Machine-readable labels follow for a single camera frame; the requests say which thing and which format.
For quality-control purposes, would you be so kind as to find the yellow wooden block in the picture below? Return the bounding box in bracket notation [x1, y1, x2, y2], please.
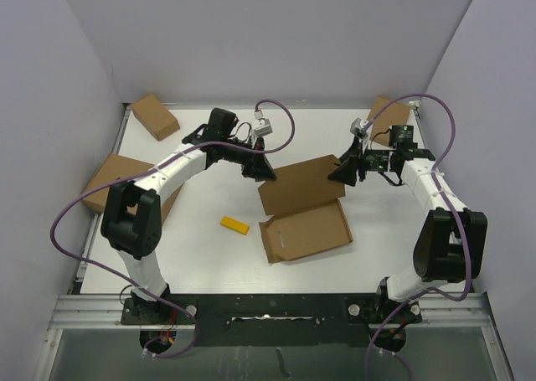
[220, 216, 250, 235]

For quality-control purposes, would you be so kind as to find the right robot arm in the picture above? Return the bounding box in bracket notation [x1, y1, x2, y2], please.
[328, 119, 487, 322]

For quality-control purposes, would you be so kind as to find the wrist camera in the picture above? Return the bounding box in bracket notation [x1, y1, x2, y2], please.
[350, 118, 371, 140]
[250, 111, 273, 139]

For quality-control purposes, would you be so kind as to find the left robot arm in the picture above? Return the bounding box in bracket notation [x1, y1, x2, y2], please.
[100, 108, 276, 323]

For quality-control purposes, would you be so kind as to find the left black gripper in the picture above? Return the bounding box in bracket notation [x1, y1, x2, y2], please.
[221, 134, 276, 180]

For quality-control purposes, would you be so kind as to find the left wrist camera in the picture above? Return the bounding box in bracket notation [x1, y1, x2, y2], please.
[250, 111, 273, 139]

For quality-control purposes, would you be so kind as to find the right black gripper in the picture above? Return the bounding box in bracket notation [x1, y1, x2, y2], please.
[327, 136, 389, 186]

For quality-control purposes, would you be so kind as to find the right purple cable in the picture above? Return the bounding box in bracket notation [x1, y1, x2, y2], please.
[363, 93, 474, 381]

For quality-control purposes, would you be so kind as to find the large folded cardboard box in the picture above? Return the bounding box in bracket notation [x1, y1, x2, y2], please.
[83, 153, 180, 233]

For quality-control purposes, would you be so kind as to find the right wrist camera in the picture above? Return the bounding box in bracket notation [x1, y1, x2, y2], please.
[350, 118, 371, 140]

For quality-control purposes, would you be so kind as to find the small folded cardboard box left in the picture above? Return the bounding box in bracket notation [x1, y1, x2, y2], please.
[131, 94, 180, 141]

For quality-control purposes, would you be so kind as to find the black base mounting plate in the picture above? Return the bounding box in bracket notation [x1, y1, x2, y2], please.
[121, 293, 422, 353]

